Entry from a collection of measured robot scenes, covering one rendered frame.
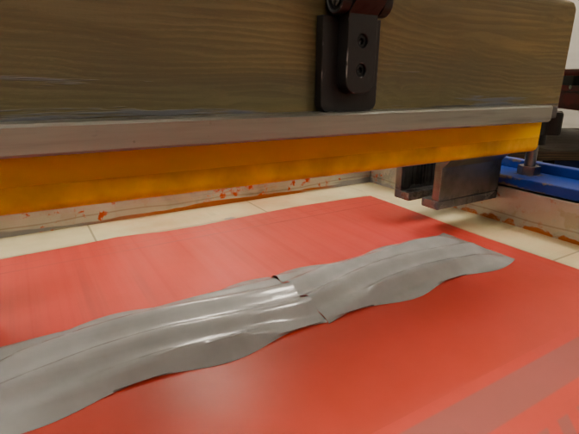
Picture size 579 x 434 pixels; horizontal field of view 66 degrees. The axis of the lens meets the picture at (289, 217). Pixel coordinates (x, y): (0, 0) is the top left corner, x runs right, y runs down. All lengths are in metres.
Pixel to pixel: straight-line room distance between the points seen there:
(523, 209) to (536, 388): 0.25
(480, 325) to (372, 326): 0.06
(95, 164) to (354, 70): 0.11
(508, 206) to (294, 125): 0.32
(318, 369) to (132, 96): 0.15
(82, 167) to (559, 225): 0.38
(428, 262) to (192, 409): 0.21
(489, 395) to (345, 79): 0.15
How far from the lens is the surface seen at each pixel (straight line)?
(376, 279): 0.31
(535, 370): 0.26
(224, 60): 0.19
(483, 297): 0.32
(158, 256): 0.36
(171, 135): 0.17
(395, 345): 0.25
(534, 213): 0.46
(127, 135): 0.16
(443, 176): 0.41
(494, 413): 0.22
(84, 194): 0.19
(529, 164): 0.48
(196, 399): 0.21
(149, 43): 0.18
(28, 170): 0.19
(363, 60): 0.21
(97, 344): 0.26
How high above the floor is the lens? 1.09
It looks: 18 degrees down
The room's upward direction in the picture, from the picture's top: straight up
